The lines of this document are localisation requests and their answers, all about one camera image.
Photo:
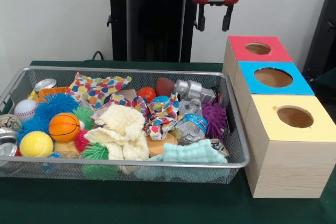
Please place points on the colourful polka dot cloth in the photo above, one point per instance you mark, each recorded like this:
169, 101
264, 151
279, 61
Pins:
97, 87

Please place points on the crushed clear water bottle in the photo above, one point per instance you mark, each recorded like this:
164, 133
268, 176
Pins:
190, 124

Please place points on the green cloth side table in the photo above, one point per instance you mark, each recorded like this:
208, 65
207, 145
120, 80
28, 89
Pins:
328, 75

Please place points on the wooden box with three holes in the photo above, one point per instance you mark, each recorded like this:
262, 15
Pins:
288, 169

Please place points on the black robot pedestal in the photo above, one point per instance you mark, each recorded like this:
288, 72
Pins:
157, 24

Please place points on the orange toy basketball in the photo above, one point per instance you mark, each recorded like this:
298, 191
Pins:
64, 127

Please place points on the yellow plush toy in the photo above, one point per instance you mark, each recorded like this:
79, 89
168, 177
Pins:
65, 148

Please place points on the black office chair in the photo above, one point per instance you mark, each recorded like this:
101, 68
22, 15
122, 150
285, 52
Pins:
323, 32

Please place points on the mint green waffle cloth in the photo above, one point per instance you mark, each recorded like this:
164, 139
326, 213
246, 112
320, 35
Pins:
194, 153

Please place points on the silver plastic toy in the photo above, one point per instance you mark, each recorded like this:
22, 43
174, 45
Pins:
193, 89

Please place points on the white toy baseball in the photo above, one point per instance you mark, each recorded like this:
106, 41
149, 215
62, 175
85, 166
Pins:
25, 110

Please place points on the cream waffle cloth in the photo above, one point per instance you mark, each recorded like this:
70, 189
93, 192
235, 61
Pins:
123, 132

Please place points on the shallow clear mesh bin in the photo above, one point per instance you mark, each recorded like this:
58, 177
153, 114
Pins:
183, 175

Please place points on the yellow tennis ball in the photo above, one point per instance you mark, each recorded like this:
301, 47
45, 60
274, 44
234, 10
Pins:
36, 144

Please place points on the blue spiky puffer ball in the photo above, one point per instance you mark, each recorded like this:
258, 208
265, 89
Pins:
56, 104

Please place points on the purple spiky ball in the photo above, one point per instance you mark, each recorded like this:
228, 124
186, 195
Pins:
215, 120

